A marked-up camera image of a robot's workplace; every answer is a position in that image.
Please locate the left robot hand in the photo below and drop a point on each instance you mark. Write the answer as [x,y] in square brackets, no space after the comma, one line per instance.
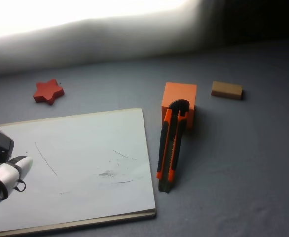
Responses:
[4,172]

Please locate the orange black utility knife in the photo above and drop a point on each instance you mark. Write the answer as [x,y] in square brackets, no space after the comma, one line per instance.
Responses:
[168,148]

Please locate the grey table cloth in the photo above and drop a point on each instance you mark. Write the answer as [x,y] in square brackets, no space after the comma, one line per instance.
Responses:
[233,160]

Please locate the white paper pad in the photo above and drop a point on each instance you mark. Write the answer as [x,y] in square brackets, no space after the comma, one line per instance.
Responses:
[85,160]

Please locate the red star block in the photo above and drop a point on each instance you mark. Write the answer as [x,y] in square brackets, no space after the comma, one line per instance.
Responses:
[48,92]

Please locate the plain wooden rectangular block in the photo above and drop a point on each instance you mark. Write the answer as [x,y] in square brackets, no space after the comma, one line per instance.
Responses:
[226,90]

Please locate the orange cube block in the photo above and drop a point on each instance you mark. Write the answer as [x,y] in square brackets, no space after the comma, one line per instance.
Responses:
[179,92]

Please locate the white backdrop sheet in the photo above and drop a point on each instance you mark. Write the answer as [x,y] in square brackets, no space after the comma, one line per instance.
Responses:
[85,37]

